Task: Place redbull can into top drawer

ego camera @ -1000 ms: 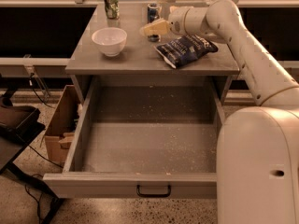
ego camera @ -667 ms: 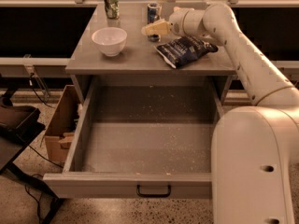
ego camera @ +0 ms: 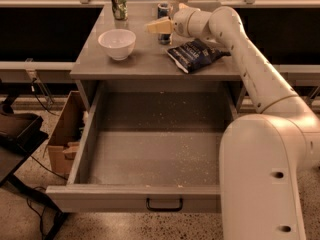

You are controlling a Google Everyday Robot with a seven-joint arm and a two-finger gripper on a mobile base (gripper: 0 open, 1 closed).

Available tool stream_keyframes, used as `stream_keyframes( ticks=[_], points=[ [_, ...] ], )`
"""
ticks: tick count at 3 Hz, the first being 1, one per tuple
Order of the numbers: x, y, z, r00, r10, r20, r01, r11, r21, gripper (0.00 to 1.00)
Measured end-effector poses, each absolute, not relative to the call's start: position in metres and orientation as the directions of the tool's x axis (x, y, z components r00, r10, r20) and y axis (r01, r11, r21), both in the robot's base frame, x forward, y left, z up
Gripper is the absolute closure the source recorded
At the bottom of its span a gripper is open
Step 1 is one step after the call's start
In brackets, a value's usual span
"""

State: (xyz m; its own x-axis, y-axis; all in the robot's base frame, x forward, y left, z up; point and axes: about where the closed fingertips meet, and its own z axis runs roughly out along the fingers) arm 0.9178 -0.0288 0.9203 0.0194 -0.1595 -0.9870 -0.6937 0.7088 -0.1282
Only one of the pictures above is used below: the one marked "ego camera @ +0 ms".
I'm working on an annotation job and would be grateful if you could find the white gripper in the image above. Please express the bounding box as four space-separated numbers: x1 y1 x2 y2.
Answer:
145 3 212 39

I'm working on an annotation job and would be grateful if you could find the blue redbull can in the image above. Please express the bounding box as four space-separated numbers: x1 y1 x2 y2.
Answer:
158 2 172 45

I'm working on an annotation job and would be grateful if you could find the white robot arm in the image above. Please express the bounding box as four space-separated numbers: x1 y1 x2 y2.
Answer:
145 5 320 240

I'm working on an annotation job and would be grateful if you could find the green crushed soda can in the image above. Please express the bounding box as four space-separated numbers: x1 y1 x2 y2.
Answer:
111 0 128 20

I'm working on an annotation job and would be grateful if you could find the grey cabinet with top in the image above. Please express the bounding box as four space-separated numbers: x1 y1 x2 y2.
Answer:
70 1 241 105

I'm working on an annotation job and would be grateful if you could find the open grey top drawer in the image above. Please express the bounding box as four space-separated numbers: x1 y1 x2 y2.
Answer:
47 82 236 213

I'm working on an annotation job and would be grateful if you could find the blue chips bag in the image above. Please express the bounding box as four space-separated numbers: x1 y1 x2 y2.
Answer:
166 39 230 74

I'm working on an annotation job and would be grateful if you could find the white ceramic bowl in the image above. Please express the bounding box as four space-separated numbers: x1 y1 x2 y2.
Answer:
98 29 136 61

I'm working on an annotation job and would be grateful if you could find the brown cardboard box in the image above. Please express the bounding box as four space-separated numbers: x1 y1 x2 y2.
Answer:
48 91 86 176

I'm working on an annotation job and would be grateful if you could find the dark desk with stand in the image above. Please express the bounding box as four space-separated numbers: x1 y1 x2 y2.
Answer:
0 89 68 240

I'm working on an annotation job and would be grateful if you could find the black cable on floor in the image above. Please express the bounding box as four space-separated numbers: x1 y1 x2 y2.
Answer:
25 78 69 240

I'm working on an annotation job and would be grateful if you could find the black drawer handle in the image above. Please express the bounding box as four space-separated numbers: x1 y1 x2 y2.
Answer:
146 198 183 212

